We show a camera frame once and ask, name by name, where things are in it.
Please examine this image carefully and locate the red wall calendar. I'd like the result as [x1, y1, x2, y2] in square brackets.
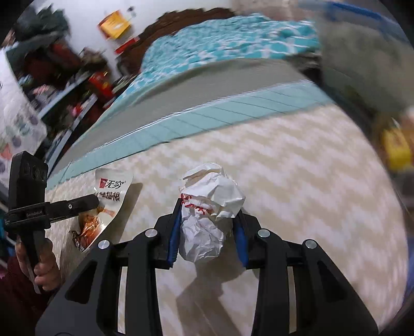
[115, 35, 141, 54]

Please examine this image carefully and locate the yellow box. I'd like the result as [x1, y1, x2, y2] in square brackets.
[380, 126, 413, 172]

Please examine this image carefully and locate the person's left forearm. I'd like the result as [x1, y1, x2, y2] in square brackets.
[0, 255, 65, 336]

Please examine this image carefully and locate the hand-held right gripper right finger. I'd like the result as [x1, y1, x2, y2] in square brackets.
[231, 208, 379, 336]

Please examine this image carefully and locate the clear storage box blue handle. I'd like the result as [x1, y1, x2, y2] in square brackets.
[298, 0, 414, 113]

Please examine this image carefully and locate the carved wooden headboard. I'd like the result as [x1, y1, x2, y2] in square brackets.
[116, 8, 236, 76]

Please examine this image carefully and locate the dark red clothing pile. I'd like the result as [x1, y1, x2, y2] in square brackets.
[13, 6, 85, 91]

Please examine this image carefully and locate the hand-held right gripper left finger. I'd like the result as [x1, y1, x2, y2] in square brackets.
[35, 198, 185, 336]

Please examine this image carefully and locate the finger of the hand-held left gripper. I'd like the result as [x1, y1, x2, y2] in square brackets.
[48, 195, 100, 224]

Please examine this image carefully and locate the white paper red print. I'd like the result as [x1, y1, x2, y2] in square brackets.
[179, 162, 246, 263]

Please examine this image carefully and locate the grey metal shelf rack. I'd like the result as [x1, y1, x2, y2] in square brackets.
[0, 48, 107, 162]

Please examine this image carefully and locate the person's left hand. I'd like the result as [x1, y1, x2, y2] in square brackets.
[14, 237, 62, 291]

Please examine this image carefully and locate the white plant print cloth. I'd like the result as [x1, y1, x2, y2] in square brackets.
[0, 48, 47, 188]

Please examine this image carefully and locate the teal patterned quilt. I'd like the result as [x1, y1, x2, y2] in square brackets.
[139, 13, 321, 85]

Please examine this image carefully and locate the white orange snack wrapper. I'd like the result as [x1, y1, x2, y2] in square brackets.
[69, 167, 135, 253]

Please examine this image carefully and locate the red gift bag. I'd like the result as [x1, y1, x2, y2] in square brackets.
[87, 71, 112, 101]

